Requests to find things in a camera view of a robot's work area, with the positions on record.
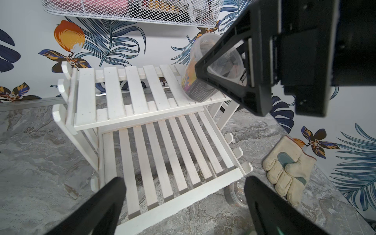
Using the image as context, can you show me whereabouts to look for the white slatted wooden shelf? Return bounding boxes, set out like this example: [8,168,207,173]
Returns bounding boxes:
[52,62,253,235]

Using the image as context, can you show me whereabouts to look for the clear seed container front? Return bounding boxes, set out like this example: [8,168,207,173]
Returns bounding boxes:
[224,178,248,209]

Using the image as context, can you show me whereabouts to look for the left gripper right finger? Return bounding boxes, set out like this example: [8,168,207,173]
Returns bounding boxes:
[244,176,327,235]

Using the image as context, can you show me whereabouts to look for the clear seed container dark seeds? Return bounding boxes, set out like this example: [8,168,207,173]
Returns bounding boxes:
[181,33,245,102]

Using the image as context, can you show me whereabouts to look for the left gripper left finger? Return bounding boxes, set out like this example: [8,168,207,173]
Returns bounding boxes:
[47,177,126,235]

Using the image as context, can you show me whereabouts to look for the white mesh wall basket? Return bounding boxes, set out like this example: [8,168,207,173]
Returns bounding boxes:
[42,0,224,27]

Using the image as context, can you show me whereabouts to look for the pink triangular packet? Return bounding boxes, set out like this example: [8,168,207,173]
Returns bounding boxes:
[50,0,128,9]

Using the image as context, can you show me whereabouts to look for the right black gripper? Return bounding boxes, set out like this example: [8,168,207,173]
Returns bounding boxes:
[195,1,376,117]

